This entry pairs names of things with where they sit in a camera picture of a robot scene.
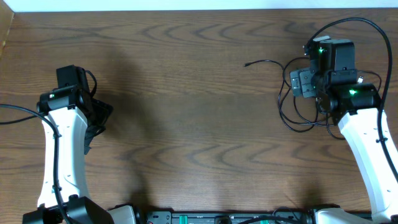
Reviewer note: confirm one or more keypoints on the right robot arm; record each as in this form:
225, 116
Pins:
332, 80

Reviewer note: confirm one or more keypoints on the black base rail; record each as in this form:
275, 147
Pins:
125, 214

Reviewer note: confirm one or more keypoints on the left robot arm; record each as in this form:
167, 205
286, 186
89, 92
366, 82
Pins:
72, 118

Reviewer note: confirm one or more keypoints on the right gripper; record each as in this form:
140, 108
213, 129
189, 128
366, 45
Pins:
301, 82

